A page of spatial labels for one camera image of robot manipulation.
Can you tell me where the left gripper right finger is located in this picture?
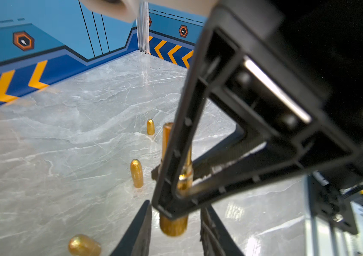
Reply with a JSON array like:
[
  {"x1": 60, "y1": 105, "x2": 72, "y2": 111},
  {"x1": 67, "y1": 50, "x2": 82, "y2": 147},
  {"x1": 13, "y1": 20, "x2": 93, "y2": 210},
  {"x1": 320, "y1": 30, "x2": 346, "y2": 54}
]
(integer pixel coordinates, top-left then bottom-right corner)
[{"x1": 200, "y1": 205, "x2": 244, "y2": 256}]

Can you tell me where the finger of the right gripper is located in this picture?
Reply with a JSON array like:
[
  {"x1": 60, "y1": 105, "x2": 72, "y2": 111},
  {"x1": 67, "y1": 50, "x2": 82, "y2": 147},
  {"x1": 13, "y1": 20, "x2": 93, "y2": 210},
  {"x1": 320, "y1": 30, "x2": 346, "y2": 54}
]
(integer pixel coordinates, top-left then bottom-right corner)
[
  {"x1": 153, "y1": 23, "x2": 242, "y2": 219},
  {"x1": 175, "y1": 131, "x2": 359, "y2": 211}
]

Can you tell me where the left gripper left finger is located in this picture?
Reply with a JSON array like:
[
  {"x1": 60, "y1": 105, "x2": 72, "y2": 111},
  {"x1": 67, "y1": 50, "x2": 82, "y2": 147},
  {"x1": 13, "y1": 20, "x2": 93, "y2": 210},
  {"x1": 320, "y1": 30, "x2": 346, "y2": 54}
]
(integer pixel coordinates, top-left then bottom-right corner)
[{"x1": 110, "y1": 200, "x2": 152, "y2": 256}]

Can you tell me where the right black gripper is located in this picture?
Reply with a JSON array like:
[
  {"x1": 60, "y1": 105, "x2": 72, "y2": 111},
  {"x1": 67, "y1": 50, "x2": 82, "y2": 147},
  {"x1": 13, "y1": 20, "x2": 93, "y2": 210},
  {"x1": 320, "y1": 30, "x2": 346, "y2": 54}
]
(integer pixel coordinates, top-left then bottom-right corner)
[{"x1": 207, "y1": 1, "x2": 363, "y2": 177}]

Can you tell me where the gold lipstick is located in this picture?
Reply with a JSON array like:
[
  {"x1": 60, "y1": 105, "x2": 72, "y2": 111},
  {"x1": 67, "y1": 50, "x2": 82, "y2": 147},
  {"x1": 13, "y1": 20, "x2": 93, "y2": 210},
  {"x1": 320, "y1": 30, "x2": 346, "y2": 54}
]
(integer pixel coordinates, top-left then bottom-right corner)
[
  {"x1": 158, "y1": 122, "x2": 194, "y2": 237},
  {"x1": 68, "y1": 234, "x2": 102, "y2": 256},
  {"x1": 130, "y1": 159, "x2": 144, "y2": 188},
  {"x1": 146, "y1": 119, "x2": 155, "y2": 135}
]

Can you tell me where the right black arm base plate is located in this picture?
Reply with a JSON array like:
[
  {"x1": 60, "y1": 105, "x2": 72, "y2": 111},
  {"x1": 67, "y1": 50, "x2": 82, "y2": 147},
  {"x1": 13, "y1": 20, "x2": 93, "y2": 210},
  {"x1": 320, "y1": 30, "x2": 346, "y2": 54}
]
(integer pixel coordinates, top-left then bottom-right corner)
[{"x1": 307, "y1": 176, "x2": 358, "y2": 235}]

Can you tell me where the right aluminium corner post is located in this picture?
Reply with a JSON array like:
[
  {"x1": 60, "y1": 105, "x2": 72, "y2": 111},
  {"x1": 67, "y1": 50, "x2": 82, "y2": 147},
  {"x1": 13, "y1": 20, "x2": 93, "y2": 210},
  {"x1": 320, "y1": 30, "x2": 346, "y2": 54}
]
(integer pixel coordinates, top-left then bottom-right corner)
[{"x1": 136, "y1": 1, "x2": 150, "y2": 54}]

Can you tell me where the aluminium front rail frame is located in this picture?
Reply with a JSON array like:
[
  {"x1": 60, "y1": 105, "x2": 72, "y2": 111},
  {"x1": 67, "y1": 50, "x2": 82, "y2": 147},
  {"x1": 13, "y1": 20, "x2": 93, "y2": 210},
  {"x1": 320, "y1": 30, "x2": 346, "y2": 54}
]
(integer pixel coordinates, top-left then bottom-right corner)
[{"x1": 305, "y1": 178, "x2": 363, "y2": 256}]

